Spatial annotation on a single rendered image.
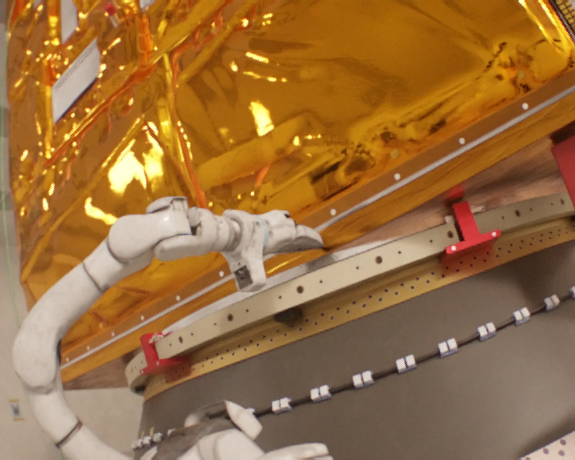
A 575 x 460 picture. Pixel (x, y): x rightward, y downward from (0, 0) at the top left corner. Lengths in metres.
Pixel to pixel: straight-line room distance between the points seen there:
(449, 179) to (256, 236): 0.35
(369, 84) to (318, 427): 0.63
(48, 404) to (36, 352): 0.10
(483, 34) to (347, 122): 0.35
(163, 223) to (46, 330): 0.27
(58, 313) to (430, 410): 0.63
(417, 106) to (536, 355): 0.50
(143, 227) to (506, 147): 0.62
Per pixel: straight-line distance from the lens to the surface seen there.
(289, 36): 1.38
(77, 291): 1.00
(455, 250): 1.21
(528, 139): 1.11
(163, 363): 1.46
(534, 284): 1.26
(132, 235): 0.98
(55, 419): 1.06
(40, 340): 1.01
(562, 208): 1.40
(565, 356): 1.17
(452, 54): 1.15
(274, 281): 1.32
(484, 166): 1.13
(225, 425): 0.92
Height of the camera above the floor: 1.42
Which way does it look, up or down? 17 degrees up
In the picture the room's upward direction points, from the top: 17 degrees counter-clockwise
